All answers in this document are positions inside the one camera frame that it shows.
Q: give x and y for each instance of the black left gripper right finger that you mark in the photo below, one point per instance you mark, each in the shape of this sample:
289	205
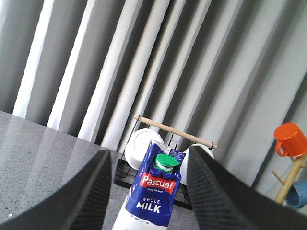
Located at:
222	202

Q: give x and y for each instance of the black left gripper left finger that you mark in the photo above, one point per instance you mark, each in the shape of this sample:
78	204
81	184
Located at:
79	205

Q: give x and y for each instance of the blue white milk carton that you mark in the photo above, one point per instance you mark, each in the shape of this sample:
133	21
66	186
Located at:
149	203

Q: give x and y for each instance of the white ribbed mug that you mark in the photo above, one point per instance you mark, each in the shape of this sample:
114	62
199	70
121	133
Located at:
184	165

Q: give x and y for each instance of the blue mug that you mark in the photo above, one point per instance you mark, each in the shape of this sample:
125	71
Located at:
297	195

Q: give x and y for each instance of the white smiley mug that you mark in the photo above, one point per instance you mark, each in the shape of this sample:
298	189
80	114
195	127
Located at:
138	144

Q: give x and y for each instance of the wooden mug tree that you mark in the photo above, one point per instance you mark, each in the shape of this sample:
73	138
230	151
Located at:
297	164

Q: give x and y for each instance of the orange mug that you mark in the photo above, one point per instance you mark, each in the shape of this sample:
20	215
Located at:
291	141

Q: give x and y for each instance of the grey white curtain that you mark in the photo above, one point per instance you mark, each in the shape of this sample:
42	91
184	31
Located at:
228	71

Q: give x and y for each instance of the black wire mug rack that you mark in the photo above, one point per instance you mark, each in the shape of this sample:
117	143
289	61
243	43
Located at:
124	173

